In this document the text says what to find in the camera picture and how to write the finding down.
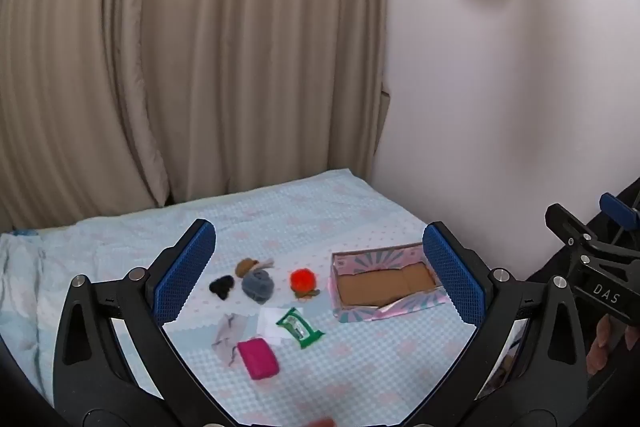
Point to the cardboard box with patterned flaps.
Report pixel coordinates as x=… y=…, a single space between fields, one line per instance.
x=380 y=289

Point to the magenta pink pouch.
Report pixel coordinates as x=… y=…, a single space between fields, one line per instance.
x=257 y=358

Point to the person's right hand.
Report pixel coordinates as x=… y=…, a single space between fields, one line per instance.
x=600 y=347

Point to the white cloth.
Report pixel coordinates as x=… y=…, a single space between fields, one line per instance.
x=270 y=322

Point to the light blue printed bed sheet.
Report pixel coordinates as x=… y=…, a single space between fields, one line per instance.
x=350 y=372

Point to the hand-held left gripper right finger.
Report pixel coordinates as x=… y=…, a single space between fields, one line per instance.
x=452 y=277

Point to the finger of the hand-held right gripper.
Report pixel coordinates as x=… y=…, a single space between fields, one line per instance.
x=620 y=209
x=567 y=224

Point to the dark grey sock ball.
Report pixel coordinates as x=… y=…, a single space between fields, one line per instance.
x=257 y=286

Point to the small black soft item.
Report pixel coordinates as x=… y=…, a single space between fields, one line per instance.
x=221 y=287

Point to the light grey sock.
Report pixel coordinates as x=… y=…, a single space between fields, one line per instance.
x=227 y=332

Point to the orange knitted ball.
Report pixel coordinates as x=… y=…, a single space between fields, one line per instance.
x=302 y=281

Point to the green packet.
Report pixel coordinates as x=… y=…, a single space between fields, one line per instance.
x=299 y=329

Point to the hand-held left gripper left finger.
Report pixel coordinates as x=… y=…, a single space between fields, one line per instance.
x=185 y=277

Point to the beige curtain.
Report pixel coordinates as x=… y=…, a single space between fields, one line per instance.
x=200 y=57

